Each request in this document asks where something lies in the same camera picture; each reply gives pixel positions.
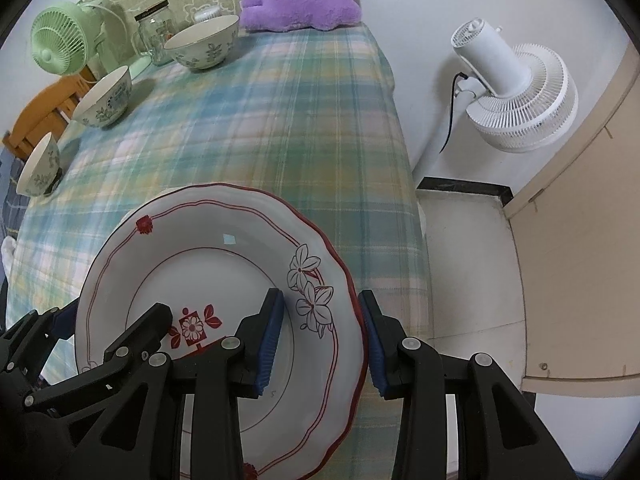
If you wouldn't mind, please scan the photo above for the black fan cable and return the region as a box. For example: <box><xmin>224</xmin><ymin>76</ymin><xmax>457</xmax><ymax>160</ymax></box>
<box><xmin>439</xmin><ymin>72</ymin><xmax>471</xmax><ymax>153</ymax></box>

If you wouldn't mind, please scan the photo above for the red patterned white plate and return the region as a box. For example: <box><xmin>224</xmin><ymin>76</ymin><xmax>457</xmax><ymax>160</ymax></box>
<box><xmin>74</xmin><ymin>182</ymin><xmax>370</xmax><ymax>480</ymax></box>

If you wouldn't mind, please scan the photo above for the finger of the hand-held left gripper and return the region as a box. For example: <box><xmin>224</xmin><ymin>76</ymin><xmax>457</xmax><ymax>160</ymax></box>
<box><xmin>0</xmin><ymin>301</ymin><xmax>79</xmax><ymax>377</ymax></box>
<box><xmin>22</xmin><ymin>302</ymin><xmax>174</xmax><ymax>408</ymax></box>

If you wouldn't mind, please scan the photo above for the green desk fan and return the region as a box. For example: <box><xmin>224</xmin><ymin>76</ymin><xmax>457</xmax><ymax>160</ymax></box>
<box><xmin>31</xmin><ymin>2</ymin><xmax>132</xmax><ymax>81</ymax></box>

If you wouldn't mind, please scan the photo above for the clear glass mug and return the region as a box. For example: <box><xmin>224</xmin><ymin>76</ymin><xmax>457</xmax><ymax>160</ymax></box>
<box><xmin>131</xmin><ymin>27</ymin><xmax>156</xmax><ymax>58</ymax></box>

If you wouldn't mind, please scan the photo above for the glass jar with brown lid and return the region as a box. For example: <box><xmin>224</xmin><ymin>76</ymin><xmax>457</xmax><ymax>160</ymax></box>
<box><xmin>134</xmin><ymin>1</ymin><xmax>176</xmax><ymax>67</ymax></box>

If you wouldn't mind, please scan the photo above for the white fan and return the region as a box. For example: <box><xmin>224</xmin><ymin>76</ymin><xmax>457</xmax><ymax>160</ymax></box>
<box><xmin>440</xmin><ymin>17</ymin><xmax>580</xmax><ymax>154</ymax></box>

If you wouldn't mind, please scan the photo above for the beige door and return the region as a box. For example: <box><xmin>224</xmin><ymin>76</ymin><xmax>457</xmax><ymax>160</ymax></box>
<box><xmin>502</xmin><ymin>40</ymin><xmax>640</xmax><ymax>396</ymax></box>

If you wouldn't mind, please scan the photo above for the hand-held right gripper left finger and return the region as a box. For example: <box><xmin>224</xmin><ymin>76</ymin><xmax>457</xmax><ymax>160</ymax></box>
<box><xmin>67</xmin><ymin>287</ymin><xmax>287</xmax><ymax>480</ymax></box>

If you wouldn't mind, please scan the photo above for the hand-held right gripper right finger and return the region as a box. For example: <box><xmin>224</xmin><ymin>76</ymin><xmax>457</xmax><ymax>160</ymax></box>
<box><xmin>357</xmin><ymin>290</ymin><xmax>576</xmax><ymax>480</ymax></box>

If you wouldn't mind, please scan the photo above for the purple plush toy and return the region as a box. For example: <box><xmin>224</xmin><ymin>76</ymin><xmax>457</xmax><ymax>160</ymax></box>
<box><xmin>240</xmin><ymin>0</ymin><xmax>362</xmax><ymax>33</ymax></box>

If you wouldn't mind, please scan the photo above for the wooden chair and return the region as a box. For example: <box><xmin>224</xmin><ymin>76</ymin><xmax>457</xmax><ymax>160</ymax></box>
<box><xmin>2</xmin><ymin>76</ymin><xmax>98</xmax><ymax>161</ymax></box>

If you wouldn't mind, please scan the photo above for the grey floral ceramic bowl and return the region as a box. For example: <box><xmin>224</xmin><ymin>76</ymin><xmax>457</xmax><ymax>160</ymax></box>
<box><xmin>72</xmin><ymin>65</ymin><xmax>133</xmax><ymax>130</ymax></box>
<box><xmin>164</xmin><ymin>14</ymin><xmax>241</xmax><ymax>72</ymax></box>
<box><xmin>16</xmin><ymin>132</ymin><xmax>62</xmax><ymax>197</ymax></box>

